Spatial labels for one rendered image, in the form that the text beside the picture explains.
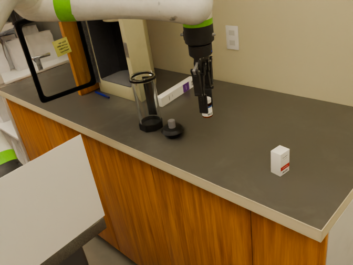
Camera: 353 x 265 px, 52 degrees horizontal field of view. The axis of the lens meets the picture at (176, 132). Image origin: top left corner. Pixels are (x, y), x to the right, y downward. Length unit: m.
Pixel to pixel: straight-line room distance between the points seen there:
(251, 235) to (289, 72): 0.79
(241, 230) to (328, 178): 0.32
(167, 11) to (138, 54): 0.77
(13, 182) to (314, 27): 1.23
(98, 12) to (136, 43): 0.71
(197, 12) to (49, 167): 0.53
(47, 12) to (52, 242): 0.60
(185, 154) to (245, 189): 0.29
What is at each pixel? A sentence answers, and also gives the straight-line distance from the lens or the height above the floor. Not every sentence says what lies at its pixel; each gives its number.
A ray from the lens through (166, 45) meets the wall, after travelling 2.13.
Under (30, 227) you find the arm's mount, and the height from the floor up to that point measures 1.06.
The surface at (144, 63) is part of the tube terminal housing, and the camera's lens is 1.74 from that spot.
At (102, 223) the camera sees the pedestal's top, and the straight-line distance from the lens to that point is 1.10.
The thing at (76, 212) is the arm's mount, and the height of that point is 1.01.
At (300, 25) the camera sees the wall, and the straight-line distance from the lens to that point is 1.61.
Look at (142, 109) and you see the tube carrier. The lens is 1.43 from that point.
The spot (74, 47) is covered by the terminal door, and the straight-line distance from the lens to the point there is 1.89.
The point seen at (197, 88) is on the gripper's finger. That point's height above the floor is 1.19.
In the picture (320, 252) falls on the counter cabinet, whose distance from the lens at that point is 1.09.
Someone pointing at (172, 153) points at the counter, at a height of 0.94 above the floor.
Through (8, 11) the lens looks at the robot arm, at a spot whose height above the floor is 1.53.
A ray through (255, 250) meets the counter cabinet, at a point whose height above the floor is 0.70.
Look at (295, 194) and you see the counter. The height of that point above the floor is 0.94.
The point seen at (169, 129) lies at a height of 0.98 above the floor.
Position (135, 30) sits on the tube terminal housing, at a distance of 1.69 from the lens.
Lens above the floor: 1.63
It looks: 29 degrees down
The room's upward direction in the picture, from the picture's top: 9 degrees counter-clockwise
